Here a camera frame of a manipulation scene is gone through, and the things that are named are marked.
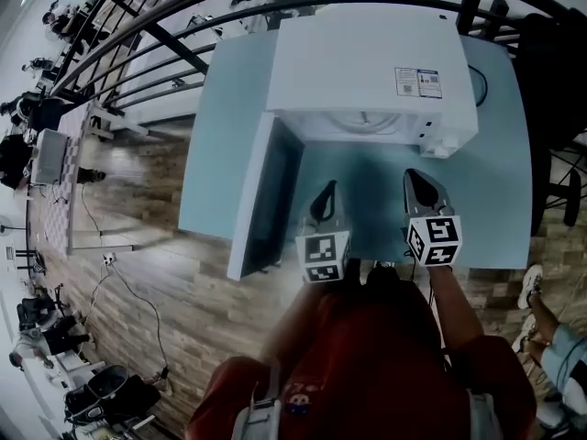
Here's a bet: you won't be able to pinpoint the grey microwave oven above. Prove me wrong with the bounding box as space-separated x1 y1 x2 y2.
30 128 70 186

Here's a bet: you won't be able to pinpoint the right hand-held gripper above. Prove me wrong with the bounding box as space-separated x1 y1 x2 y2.
403 168 463 269

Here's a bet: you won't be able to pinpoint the black floor cable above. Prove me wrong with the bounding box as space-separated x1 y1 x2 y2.
108 262 170 380

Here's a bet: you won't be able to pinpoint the black metal railing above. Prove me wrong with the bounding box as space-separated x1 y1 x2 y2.
45 0 587 114

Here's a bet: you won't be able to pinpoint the person's red shirt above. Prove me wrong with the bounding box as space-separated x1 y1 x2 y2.
185 286 537 440

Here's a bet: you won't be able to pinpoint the black office chair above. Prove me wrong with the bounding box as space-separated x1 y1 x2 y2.
513 11 587 237

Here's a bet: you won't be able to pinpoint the black microwave power cable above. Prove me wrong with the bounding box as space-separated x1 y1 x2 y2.
467 63 489 108

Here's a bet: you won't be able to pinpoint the grey backpack strap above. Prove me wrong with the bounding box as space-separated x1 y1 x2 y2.
467 391 504 440
231 359 283 440

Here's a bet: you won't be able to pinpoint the white microwave oven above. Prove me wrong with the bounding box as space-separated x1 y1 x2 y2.
227 5 481 280

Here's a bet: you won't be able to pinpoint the round glass turntable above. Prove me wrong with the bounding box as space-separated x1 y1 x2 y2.
326 109 403 136

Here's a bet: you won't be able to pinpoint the person's right forearm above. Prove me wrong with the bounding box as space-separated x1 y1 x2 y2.
428 265 485 352

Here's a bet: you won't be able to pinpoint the person's left forearm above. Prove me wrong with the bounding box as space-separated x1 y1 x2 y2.
263 284 331 366

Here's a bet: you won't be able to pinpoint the standing fan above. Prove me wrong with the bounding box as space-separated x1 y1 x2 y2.
0 215 27 242

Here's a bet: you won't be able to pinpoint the checkered tablecloth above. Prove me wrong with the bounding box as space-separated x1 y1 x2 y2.
43 103 93 256

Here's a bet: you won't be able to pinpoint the person's black trousers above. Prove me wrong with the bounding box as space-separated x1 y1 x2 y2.
341 257 416 295

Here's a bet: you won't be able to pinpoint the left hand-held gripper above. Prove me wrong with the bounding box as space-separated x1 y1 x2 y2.
294 179 354 285

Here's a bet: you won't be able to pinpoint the black bag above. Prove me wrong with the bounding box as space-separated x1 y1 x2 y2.
63 363 161 430

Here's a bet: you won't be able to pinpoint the light blue table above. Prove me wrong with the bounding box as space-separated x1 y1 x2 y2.
176 29 533 270

